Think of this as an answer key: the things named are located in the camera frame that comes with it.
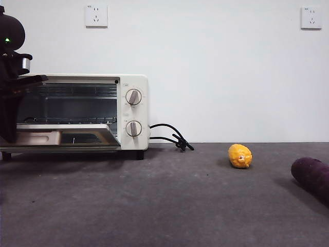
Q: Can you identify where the cream oven knob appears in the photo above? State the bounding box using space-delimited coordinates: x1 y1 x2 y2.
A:
125 120 142 139
125 89 143 106

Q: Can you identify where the black oven power cable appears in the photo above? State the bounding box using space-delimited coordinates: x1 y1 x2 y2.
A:
149 123 195 152

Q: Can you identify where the white wall socket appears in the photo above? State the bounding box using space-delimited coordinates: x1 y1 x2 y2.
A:
85 4 108 28
300 6 322 30

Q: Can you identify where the purple sweet potato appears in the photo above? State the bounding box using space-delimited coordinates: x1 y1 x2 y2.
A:
291 157 329 206

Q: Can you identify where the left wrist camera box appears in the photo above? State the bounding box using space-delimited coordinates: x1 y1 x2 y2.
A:
21 57 33 72

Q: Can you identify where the cream Toshiba toaster oven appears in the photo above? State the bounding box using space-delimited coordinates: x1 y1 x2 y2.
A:
0 74 149 162

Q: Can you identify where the metal oven wire rack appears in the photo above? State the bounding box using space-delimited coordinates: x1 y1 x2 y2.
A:
24 116 118 125

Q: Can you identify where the beige oven door handle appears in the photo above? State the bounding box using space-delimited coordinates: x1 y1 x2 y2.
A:
15 130 62 146

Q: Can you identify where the glass oven door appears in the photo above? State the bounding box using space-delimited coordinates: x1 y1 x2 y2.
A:
0 123 121 150

